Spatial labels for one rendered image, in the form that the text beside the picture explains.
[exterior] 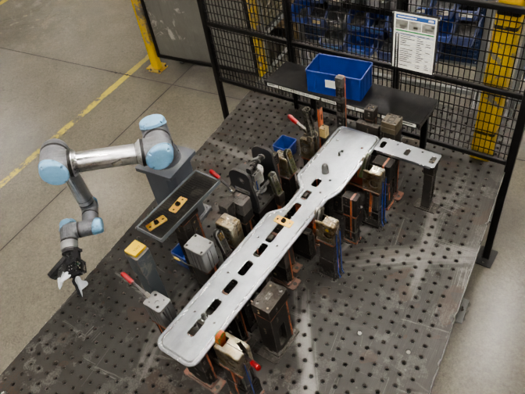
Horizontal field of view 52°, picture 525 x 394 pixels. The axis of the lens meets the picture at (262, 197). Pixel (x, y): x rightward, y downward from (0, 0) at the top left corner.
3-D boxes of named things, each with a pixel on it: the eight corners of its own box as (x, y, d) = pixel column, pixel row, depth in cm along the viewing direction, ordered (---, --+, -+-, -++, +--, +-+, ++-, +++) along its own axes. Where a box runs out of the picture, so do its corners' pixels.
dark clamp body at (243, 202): (256, 267, 247) (243, 211, 220) (233, 256, 253) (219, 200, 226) (269, 251, 252) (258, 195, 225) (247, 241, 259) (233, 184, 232)
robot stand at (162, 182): (158, 225, 274) (133, 167, 246) (180, 198, 286) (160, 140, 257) (191, 237, 265) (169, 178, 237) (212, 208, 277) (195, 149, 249)
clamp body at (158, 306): (182, 365, 217) (158, 317, 192) (162, 352, 222) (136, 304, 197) (197, 346, 222) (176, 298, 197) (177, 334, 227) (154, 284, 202)
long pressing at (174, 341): (198, 374, 182) (197, 372, 181) (151, 344, 193) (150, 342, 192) (383, 138, 254) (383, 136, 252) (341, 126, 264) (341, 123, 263)
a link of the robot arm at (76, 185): (36, 131, 227) (80, 209, 262) (34, 147, 219) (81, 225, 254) (62, 123, 228) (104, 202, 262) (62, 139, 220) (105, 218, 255)
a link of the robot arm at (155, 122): (170, 130, 245) (162, 106, 235) (174, 148, 235) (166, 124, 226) (144, 137, 244) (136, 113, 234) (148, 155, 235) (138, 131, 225)
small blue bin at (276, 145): (287, 162, 294) (286, 151, 287) (273, 157, 298) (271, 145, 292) (298, 151, 299) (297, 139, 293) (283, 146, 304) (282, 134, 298)
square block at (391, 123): (393, 181, 273) (396, 126, 248) (378, 177, 277) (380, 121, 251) (399, 172, 277) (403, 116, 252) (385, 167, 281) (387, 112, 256)
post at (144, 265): (166, 324, 232) (136, 261, 201) (154, 316, 235) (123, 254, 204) (178, 310, 236) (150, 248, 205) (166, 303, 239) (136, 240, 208)
